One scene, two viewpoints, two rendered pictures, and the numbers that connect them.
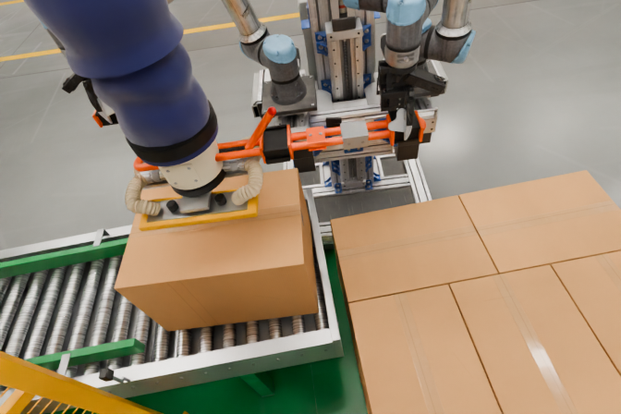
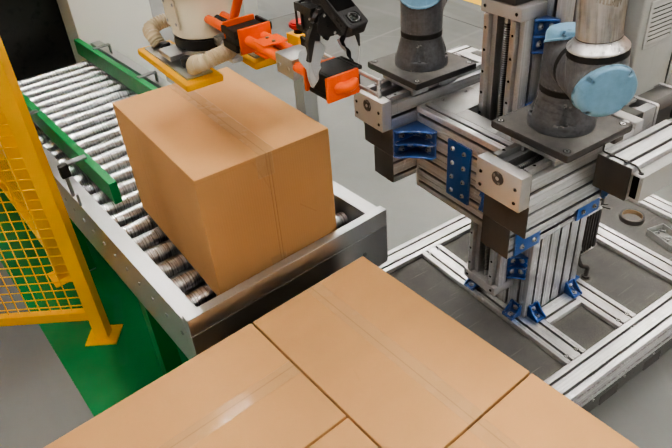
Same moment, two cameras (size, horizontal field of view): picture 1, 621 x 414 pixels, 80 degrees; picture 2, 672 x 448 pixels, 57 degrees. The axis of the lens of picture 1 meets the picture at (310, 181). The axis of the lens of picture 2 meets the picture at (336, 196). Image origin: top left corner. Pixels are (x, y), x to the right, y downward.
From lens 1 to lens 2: 118 cm
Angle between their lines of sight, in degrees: 41
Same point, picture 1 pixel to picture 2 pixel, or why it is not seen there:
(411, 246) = (382, 351)
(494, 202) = (560, 428)
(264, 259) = (185, 157)
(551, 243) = not seen: outside the picture
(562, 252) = not seen: outside the picture
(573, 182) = not seen: outside the picture
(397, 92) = (304, 6)
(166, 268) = (145, 115)
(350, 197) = (476, 305)
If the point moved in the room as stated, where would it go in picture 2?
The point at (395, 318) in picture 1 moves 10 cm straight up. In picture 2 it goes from (255, 375) to (249, 347)
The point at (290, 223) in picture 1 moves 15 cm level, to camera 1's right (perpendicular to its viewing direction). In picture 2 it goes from (242, 153) to (276, 175)
